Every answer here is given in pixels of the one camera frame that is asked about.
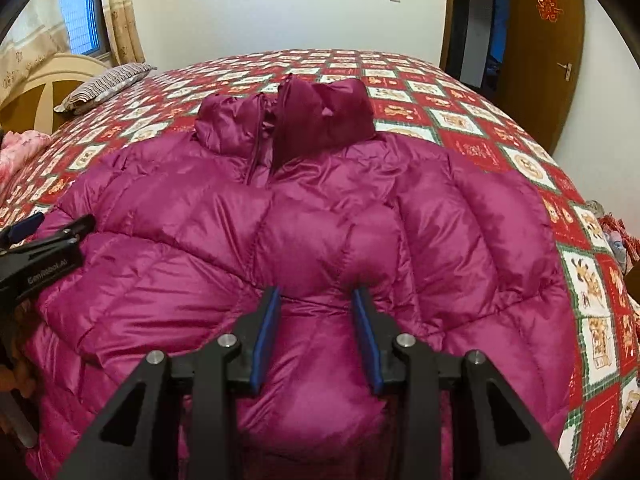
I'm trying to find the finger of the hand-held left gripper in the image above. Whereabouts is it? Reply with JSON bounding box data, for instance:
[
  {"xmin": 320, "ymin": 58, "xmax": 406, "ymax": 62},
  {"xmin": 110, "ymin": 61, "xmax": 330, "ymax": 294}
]
[
  {"xmin": 47, "ymin": 213, "xmax": 97, "ymax": 250},
  {"xmin": 0, "ymin": 211, "xmax": 47, "ymax": 250}
]

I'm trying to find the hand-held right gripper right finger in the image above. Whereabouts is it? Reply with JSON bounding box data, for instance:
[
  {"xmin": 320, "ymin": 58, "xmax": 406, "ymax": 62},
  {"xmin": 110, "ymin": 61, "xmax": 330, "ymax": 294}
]
[{"xmin": 351, "ymin": 287, "xmax": 573, "ymax": 480}]

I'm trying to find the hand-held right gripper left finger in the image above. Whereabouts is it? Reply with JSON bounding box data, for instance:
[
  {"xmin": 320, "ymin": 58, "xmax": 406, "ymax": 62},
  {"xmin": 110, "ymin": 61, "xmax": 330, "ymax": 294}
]
[{"xmin": 59, "ymin": 286, "xmax": 282, "ymax": 480}]

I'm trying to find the magenta down jacket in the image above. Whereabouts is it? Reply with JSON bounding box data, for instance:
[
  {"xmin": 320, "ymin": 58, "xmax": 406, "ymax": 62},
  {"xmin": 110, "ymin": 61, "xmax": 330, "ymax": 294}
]
[{"xmin": 22, "ymin": 76, "xmax": 581, "ymax": 480}]

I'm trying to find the pink cloth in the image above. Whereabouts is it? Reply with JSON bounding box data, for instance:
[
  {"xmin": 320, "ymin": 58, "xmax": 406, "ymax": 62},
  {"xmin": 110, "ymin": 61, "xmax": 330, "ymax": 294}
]
[{"xmin": 0, "ymin": 129, "xmax": 52, "ymax": 183}]

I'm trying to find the cream wooden headboard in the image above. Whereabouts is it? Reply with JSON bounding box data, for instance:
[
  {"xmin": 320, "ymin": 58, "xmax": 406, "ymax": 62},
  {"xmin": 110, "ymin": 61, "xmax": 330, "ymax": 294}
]
[{"xmin": 0, "ymin": 52, "xmax": 112, "ymax": 133}]

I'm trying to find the striped pillow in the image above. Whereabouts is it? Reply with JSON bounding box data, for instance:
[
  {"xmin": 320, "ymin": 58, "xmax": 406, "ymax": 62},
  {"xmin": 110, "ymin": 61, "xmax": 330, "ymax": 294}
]
[{"xmin": 54, "ymin": 62, "xmax": 157, "ymax": 115}]

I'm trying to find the beige patterned curtain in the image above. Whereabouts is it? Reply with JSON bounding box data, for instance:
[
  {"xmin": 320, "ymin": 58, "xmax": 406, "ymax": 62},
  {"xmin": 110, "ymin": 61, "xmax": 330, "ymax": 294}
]
[{"xmin": 0, "ymin": 0, "xmax": 147, "ymax": 106}]

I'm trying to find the window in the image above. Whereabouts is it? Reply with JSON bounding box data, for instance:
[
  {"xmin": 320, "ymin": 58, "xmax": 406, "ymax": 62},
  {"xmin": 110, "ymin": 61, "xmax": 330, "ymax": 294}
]
[{"xmin": 56, "ymin": 0, "xmax": 110, "ymax": 58}]

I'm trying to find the red printed bed blanket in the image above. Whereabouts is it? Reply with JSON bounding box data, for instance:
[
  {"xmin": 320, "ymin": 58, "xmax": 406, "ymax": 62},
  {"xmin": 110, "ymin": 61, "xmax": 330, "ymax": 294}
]
[{"xmin": 0, "ymin": 49, "xmax": 640, "ymax": 480}]

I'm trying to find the pile of colourful clutter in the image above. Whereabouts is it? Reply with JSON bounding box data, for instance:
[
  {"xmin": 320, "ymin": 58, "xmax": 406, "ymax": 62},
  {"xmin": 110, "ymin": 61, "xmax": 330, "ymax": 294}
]
[{"xmin": 584, "ymin": 199, "xmax": 640, "ymax": 277}]

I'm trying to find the brown wooden door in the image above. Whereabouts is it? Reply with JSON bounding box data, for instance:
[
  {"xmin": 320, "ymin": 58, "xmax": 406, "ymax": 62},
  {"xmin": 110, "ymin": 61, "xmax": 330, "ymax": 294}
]
[{"xmin": 499, "ymin": 0, "xmax": 587, "ymax": 155}]

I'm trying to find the red paper door decoration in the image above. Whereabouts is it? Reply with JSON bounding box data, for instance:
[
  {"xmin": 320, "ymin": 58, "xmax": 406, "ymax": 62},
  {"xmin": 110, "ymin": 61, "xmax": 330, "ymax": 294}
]
[{"xmin": 533, "ymin": 0, "xmax": 566, "ymax": 24}]

